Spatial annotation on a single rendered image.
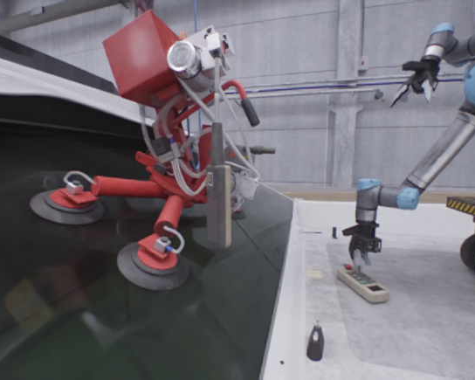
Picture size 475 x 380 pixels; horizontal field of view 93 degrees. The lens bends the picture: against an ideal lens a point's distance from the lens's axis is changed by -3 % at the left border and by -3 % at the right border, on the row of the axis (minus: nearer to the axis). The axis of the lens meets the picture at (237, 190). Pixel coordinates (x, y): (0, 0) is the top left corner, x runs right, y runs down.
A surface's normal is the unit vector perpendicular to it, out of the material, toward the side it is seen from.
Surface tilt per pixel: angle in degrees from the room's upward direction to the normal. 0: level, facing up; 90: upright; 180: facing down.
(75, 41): 90
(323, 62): 90
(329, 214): 90
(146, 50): 90
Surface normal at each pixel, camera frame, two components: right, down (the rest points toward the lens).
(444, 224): -0.43, 0.12
